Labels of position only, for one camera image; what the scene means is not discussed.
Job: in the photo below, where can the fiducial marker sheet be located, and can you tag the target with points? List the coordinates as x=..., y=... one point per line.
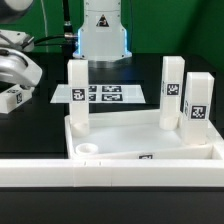
x=129, y=94

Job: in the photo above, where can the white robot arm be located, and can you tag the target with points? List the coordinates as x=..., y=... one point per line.
x=102, y=39

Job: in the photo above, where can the white L-shaped fence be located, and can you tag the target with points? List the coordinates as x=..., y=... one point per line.
x=114, y=173

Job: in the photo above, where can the white desk top tray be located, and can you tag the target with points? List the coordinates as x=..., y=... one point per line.
x=137, y=135

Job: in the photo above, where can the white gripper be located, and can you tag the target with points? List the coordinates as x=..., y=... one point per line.
x=17, y=68

